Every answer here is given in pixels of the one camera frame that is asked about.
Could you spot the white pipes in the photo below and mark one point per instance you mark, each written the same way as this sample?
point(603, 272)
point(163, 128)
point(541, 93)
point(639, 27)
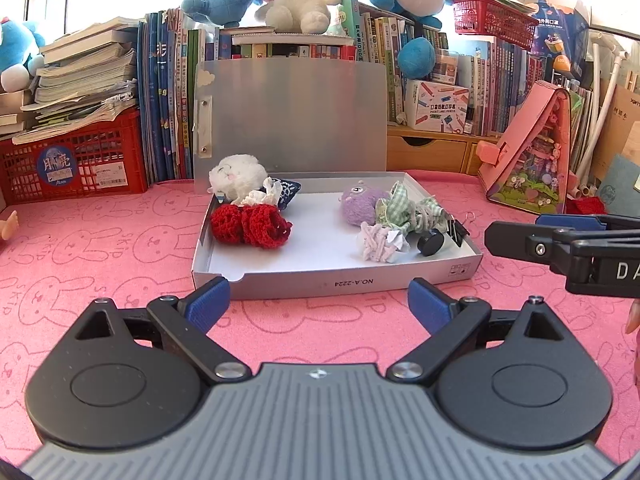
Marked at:
point(600, 42)

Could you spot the row of books right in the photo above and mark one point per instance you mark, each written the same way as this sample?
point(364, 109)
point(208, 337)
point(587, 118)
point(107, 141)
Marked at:
point(497, 74)

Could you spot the wooden drawer unit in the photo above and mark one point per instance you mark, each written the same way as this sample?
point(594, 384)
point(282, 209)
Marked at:
point(409, 149)

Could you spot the row of blue books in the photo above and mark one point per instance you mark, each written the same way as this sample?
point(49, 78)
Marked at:
point(168, 49)

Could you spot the black round puck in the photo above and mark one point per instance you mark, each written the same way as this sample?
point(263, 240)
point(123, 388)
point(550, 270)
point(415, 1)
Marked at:
point(430, 243)

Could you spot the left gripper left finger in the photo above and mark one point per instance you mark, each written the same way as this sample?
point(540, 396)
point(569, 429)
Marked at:
point(165, 342)

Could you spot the blue cardboard box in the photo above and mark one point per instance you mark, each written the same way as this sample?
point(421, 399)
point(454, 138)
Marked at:
point(562, 36)

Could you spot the pink triangular pencil case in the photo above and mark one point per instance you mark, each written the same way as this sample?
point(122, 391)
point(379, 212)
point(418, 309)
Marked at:
point(528, 168)

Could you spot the brown haired doll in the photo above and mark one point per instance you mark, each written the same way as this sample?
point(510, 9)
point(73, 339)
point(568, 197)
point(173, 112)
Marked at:
point(9, 226)

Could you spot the blue white plush left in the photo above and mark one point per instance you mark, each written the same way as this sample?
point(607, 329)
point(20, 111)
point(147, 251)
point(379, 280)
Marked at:
point(20, 57)

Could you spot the green checked cloth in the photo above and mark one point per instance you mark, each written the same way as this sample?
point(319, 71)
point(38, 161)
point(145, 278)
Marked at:
point(398, 212)

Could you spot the white fluffy plush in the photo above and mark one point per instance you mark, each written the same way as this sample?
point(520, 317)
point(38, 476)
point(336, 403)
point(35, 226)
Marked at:
point(236, 176)

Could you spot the black binder clip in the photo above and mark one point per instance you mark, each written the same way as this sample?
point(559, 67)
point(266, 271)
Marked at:
point(458, 229)

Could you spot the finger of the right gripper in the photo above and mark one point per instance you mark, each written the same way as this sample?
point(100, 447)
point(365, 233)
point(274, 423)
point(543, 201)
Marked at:
point(565, 249)
point(570, 221)

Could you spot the red plastic crate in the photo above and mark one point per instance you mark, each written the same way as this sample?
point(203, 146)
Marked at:
point(102, 158)

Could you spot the purple fuzzy plush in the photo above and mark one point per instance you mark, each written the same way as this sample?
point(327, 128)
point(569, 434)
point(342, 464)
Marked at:
point(357, 204)

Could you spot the grey open cardboard box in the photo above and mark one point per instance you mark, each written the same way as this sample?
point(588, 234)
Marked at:
point(321, 123)

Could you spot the red cloth at right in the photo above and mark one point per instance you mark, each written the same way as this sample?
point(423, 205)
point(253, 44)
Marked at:
point(585, 205)

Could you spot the pink white fuzzy cloth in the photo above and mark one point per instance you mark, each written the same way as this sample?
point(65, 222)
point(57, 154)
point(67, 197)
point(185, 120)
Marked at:
point(380, 244)

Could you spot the blue patterned pouch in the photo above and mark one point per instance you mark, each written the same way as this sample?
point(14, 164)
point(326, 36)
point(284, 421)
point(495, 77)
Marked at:
point(288, 190)

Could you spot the stack of books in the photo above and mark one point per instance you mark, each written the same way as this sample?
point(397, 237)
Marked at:
point(87, 76)

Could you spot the red basket on books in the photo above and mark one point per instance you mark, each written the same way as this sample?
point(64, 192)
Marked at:
point(496, 19)

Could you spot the red knitted item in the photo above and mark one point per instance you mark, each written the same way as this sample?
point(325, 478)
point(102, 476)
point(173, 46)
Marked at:
point(260, 226)

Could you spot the white colourful box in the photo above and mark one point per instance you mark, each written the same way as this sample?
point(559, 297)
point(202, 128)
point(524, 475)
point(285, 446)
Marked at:
point(434, 107)

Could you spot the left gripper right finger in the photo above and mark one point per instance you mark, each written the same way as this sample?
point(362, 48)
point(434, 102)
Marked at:
point(470, 342)

